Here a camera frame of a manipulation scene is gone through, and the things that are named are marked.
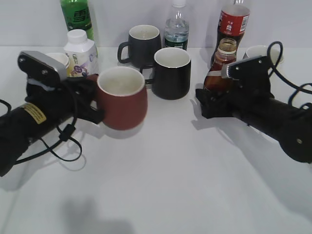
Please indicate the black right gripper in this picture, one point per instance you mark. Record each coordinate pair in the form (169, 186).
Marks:
(249, 97)

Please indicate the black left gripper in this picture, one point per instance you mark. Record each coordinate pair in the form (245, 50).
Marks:
(71, 97)

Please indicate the red ceramic mug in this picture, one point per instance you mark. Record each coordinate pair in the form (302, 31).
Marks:
(122, 94)

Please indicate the brown tea glass bottle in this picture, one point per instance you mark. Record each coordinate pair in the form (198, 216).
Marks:
(225, 54)

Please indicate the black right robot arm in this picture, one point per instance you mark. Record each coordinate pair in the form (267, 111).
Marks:
(291, 127)

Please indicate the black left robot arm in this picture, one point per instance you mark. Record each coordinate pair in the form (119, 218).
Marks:
(43, 112)

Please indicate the yellow paper cup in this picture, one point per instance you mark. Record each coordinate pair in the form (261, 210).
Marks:
(60, 57)

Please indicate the white paper cup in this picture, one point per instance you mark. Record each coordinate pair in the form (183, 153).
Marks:
(261, 50)

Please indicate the white yogurt bottle purple label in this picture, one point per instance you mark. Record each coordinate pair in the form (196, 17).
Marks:
(82, 54)

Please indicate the black ceramic mug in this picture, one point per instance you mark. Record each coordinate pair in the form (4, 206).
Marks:
(171, 75)

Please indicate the green soda bottle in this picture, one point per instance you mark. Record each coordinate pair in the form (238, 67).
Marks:
(77, 16)

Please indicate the cola bottle red label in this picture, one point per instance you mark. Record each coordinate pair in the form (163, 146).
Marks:
(233, 19)

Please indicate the dark grey ceramic mug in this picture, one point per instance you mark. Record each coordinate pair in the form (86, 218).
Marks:
(143, 42)

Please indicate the clear water bottle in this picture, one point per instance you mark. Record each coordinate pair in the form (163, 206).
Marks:
(176, 32)

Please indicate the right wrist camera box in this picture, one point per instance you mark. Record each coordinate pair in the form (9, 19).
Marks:
(250, 67)

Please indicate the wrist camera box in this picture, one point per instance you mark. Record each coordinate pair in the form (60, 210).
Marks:
(42, 68)
(250, 67)

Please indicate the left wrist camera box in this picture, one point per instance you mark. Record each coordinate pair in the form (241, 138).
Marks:
(42, 68)

